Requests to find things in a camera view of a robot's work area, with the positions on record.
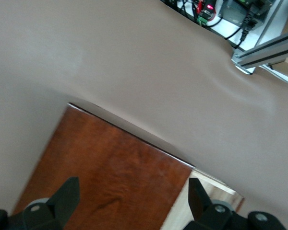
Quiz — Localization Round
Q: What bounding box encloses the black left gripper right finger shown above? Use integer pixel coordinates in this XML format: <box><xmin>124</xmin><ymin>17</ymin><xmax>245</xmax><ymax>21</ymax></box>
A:
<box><xmin>183</xmin><ymin>177</ymin><xmax>285</xmax><ymax>230</ymax></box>

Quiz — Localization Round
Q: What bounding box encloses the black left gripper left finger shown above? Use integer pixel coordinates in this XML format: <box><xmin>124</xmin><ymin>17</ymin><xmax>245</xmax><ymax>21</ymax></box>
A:
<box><xmin>0</xmin><ymin>176</ymin><xmax>81</xmax><ymax>230</ymax></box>

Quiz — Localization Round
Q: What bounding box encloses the dark red wooden cabinet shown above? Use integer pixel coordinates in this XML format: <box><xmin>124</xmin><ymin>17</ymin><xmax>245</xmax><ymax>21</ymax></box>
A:
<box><xmin>11</xmin><ymin>102</ymin><xmax>195</xmax><ymax>230</ymax></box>

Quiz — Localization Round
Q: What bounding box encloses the brown table cover sheet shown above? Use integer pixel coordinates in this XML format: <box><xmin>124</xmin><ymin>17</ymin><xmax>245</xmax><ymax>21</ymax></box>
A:
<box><xmin>0</xmin><ymin>0</ymin><xmax>288</xmax><ymax>230</ymax></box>

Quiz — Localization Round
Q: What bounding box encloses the green terminal connector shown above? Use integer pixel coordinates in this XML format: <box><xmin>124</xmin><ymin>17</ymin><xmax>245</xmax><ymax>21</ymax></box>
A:
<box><xmin>197</xmin><ymin>14</ymin><xmax>209</xmax><ymax>26</ymax></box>

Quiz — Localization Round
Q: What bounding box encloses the grey electronics box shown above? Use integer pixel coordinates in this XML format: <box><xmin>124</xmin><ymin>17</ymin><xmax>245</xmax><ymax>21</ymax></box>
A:
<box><xmin>219</xmin><ymin>0</ymin><xmax>275</xmax><ymax>26</ymax></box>

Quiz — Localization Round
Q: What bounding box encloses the red lit circuit board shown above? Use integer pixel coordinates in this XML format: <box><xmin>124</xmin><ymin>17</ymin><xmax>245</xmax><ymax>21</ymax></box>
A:
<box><xmin>198</xmin><ymin>0</ymin><xmax>217</xmax><ymax>15</ymax></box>

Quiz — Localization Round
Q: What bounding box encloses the grey metal bracket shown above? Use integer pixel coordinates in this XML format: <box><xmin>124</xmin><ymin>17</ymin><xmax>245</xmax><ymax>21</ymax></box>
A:
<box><xmin>234</xmin><ymin>62</ymin><xmax>256</xmax><ymax>76</ymax></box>

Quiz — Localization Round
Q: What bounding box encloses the aluminium camera post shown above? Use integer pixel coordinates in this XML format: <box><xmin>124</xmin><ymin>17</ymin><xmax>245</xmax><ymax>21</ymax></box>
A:
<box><xmin>231</xmin><ymin>30</ymin><xmax>288</xmax><ymax>70</ymax></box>

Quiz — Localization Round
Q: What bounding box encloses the black power cable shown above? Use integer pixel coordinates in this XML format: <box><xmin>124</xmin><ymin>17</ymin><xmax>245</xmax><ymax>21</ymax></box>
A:
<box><xmin>223</xmin><ymin>11</ymin><xmax>258</xmax><ymax>48</ymax></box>

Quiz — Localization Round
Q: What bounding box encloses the aluminium frame bar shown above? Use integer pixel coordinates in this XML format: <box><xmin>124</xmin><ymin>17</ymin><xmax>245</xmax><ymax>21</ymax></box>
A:
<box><xmin>253</xmin><ymin>0</ymin><xmax>288</xmax><ymax>52</ymax></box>

